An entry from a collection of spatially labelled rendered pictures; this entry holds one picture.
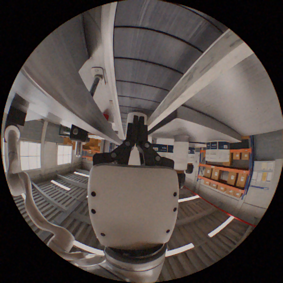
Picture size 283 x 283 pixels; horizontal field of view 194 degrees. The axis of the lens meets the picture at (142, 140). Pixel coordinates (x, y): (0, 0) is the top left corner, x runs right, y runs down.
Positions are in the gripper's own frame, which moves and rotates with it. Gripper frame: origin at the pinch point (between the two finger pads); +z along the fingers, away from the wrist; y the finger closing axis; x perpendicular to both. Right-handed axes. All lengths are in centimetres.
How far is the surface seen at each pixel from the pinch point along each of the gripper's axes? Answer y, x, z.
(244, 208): 430, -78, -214
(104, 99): -10.2, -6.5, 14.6
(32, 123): -531, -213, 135
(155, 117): 3.3, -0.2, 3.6
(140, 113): 1.1, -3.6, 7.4
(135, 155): 0.7, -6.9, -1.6
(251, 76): 18.1, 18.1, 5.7
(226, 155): 62, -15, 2
